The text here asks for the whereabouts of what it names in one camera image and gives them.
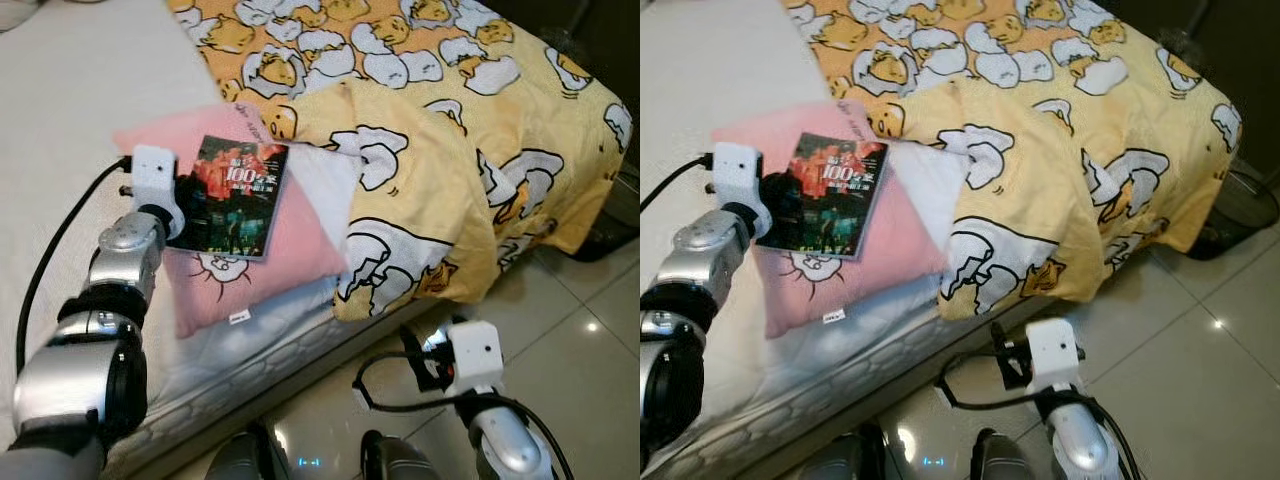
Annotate paperback book with teal back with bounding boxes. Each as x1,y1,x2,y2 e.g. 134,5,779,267
755,132,889,261
170,135,291,261

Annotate pink cartoon sheep pillow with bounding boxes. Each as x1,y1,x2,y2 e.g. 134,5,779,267
112,100,351,339
710,100,951,339

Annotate yellow cartoon egg print blanket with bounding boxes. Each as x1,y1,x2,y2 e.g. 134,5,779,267
785,0,1244,321
165,0,636,323

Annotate white quilted mattress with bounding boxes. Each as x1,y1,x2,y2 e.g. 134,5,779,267
0,0,461,476
640,0,1061,476

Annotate black round waste bin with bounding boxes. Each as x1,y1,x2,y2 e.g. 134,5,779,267
1185,160,1280,261
565,165,641,263

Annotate grey left robot leg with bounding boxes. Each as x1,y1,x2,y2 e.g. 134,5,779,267
205,425,286,480
795,425,886,480

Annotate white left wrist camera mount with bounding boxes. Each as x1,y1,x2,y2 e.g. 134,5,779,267
712,143,766,213
130,145,186,239

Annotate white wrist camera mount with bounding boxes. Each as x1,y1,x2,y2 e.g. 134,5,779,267
712,143,766,213
130,145,186,239
1027,318,1086,396
447,320,504,399

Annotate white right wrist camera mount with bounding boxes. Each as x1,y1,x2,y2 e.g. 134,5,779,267
447,320,504,399
1027,318,1086,396

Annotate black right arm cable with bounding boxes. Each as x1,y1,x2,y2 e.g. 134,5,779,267
352,350,576,480
935,350,1141,480

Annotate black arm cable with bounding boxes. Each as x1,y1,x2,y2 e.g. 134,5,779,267
935,350,1141,480
15,155,136,376
352,350,576,480
640,152,717,213

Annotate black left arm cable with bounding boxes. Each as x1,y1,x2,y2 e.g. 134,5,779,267
15,155,136,376
640,152,717,213

